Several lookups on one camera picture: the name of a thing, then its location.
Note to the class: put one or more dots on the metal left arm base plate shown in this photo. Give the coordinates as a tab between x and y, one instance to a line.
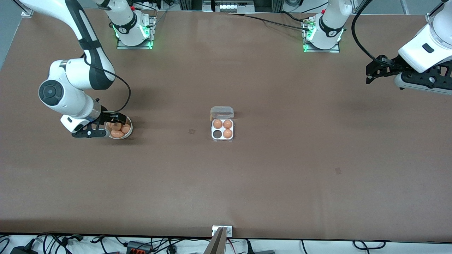
335	50

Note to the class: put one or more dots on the white round bowl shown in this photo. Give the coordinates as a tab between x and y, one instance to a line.
129	135

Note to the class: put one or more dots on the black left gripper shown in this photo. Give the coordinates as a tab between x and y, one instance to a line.
388	66

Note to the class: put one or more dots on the aluminium corner profile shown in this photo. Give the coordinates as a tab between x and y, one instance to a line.
430	17
27	13

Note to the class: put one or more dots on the small metal bracket plate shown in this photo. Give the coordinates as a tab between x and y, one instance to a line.
229	231

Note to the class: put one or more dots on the aluminium camera beam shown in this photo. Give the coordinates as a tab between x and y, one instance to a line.
216	245

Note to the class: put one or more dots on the grey power strip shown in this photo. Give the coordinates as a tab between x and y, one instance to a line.
229	6

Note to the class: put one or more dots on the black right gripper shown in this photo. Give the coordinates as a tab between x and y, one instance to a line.
105	116

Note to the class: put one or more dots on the black box orange connectors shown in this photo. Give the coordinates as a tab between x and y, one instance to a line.
136	247

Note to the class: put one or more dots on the clear plastic egg carton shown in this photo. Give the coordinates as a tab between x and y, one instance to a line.
222	113

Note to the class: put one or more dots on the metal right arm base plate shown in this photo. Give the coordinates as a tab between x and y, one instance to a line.
122	46

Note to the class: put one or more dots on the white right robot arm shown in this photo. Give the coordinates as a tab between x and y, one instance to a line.
76	74

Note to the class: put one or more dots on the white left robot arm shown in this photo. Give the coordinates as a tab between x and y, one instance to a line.
416	53

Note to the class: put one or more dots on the black power adapter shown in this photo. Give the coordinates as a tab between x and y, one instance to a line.
23	250

